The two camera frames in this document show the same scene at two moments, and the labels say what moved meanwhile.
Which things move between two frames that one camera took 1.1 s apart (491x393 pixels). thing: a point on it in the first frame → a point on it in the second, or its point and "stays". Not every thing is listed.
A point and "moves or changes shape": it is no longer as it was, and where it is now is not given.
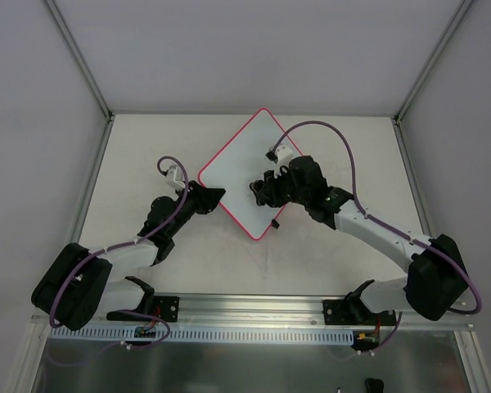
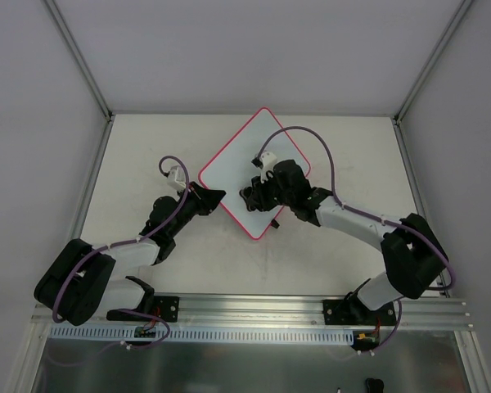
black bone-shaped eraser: (256, 187) moves or changes shape
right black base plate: (354, 312) stays
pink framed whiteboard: (237, 164) stays
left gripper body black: (200, 198) stays
